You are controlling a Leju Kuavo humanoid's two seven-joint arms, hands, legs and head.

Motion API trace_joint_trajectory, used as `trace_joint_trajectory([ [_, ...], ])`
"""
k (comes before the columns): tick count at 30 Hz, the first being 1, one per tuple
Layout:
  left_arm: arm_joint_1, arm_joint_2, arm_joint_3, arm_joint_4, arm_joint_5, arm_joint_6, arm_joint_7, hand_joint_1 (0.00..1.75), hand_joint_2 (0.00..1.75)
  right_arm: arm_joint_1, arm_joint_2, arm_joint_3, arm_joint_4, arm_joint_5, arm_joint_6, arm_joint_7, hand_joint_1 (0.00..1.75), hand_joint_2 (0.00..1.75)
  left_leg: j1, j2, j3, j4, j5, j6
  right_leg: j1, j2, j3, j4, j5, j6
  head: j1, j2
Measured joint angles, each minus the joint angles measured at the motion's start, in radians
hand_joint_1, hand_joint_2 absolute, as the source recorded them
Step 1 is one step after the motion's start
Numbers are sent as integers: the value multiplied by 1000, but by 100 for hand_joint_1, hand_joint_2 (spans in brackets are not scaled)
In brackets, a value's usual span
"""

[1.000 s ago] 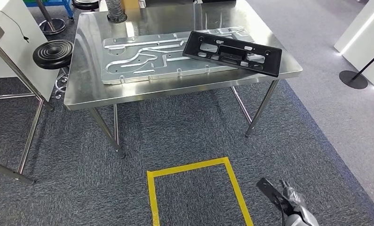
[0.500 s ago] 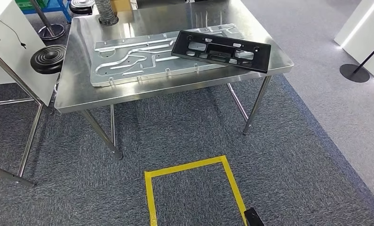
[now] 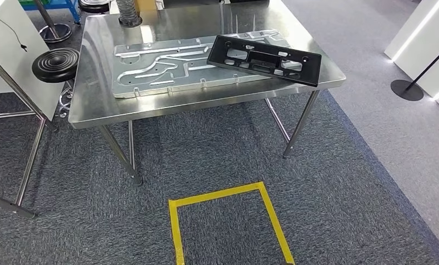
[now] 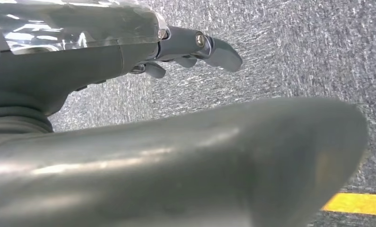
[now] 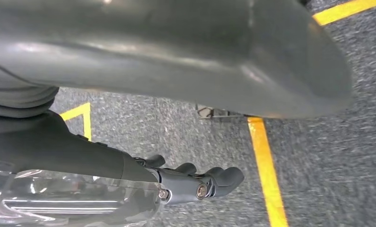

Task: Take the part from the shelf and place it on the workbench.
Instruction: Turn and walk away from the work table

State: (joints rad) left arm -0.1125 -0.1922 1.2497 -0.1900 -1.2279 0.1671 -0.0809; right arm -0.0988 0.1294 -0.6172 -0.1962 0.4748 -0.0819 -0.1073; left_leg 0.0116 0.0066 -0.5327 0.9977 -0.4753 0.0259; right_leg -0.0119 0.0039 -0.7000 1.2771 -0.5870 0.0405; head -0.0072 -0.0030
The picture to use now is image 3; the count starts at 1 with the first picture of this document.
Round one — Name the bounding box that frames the black plastic car part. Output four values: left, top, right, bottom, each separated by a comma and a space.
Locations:
206, 34, 322, 88

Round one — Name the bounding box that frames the stainless steel workbench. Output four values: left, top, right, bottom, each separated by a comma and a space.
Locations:
68, 0, 347, 187

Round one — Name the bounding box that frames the stamped sheet metal panel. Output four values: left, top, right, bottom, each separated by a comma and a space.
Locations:
112, 29, 291, 99

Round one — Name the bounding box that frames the brown cardboard box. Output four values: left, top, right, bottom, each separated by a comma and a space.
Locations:
135, 0, 158, 12

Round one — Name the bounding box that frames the black round stool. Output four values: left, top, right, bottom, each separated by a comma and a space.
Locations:
31, 47, 80, 120
78, 0, 110, 14

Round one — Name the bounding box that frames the stool with chrome base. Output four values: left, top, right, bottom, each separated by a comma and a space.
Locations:
33, 0, 72, 44

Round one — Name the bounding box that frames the black stanchion with round base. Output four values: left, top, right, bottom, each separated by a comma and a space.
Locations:
390, 40, 439, 102

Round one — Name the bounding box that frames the white board panel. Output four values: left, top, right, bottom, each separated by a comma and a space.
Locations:
0, 0, 65, 121

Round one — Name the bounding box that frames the grey corrugated hose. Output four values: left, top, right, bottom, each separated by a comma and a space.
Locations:
115, 0, 143, 28

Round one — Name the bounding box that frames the blue metal frame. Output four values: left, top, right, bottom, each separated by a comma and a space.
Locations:
19, 0, 82, 24

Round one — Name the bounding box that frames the thin black cable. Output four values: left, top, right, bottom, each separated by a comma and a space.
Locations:
0, 13, 28, 52

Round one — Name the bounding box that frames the white lit display wall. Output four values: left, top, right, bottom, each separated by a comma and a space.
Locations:
384, 0, 439, 112

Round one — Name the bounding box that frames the steel tube table frame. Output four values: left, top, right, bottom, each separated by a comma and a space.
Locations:
0, 33, 59, 219

